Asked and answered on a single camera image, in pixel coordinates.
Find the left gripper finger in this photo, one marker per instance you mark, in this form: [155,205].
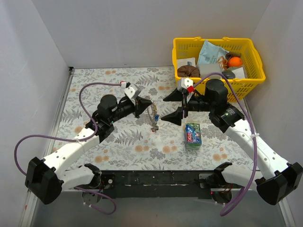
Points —
[139,109]
[143,103]

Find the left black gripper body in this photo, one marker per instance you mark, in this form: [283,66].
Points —
[137,107]

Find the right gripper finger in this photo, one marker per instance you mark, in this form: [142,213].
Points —
[176,117]
[176,96]

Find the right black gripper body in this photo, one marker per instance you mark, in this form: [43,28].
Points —
[185,105]

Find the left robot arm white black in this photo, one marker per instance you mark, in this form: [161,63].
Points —
[46,178]

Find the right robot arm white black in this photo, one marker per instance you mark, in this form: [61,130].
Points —
[272,176]

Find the key with blue tag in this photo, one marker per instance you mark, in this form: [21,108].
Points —
[156,118]

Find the brown round item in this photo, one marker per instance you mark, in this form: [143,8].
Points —
[188,71]

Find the green sponge pack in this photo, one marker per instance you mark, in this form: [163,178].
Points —
[193,136]

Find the floral table mat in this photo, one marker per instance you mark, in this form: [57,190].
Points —
[132,145]

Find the white paper in basket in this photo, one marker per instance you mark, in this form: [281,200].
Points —
[185,62]

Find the grey box in basket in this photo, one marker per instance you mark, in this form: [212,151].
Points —
[206,69]

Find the yellow plastic basket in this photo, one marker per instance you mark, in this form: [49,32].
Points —
[245,77]

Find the light blue pouch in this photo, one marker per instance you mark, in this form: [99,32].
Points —
[210,53]

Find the orange fruit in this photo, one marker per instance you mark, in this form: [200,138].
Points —
[235,62]

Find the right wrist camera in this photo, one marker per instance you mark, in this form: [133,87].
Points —
[186,86]

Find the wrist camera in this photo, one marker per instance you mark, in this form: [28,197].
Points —
[132,92]
[186,86]

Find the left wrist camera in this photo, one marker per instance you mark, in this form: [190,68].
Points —
[132,92]

